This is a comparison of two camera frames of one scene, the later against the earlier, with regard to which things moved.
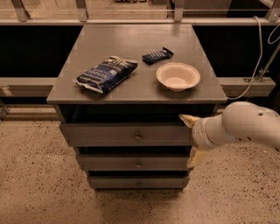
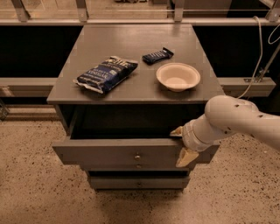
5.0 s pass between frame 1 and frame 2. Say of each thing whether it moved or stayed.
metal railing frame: stayed
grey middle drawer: stayed
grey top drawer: moved
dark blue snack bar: stayed
